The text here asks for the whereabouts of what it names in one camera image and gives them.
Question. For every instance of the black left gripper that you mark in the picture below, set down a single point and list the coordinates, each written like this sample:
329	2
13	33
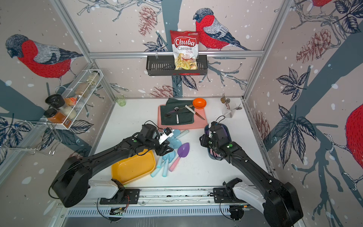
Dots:
162	149

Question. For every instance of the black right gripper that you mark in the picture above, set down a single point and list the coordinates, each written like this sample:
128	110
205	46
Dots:
203	142

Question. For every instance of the yellow plastic tray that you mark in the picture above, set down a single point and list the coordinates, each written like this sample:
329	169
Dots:
134	168

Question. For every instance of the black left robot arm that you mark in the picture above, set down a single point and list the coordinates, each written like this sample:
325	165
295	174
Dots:
71	183

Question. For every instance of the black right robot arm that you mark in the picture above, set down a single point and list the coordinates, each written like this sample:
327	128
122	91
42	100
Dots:
277	201

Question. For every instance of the teal storage box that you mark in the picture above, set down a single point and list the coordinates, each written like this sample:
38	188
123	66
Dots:
211	152

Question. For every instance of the pink cutting board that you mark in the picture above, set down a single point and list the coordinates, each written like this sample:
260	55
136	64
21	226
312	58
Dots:
198	123

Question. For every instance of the clear cup with utensils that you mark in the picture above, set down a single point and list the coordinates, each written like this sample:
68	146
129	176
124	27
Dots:
229	107

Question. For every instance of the dark metal spoon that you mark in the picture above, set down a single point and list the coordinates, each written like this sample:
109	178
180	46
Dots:
169	114

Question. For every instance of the orange bowl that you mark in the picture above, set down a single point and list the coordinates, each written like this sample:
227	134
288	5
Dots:
199	103

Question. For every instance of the dark green cloth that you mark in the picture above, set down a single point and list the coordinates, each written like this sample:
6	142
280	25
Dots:
185	116

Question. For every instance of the small green glass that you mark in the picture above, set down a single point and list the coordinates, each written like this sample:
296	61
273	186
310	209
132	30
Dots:
120	100

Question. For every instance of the Chuba cassava chips bag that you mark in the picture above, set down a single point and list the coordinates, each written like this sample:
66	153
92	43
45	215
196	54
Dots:
185	49

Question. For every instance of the orange spice jar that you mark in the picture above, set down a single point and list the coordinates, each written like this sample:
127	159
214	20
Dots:
54	116

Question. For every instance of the black lid spice jar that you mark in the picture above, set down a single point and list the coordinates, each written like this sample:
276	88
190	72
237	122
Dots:
55	101

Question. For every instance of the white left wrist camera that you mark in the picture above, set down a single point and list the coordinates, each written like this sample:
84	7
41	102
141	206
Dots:
165	134

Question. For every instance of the light blue shovel white handle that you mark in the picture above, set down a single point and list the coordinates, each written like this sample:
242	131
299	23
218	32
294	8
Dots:
175	139

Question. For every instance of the white handled knife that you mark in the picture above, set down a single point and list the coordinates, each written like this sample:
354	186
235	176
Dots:
194	112

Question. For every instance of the white handled small spoon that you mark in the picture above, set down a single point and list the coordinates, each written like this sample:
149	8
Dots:
176	113

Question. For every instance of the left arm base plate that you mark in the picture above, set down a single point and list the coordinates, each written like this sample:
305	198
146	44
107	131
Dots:
124	197

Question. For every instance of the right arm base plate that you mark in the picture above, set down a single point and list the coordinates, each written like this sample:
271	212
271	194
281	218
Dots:
225	194

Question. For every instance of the black wire basket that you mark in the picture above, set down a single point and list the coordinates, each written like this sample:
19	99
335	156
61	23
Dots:
165	66

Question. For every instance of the white wire spice rack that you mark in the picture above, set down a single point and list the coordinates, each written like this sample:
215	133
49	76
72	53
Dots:
77	95

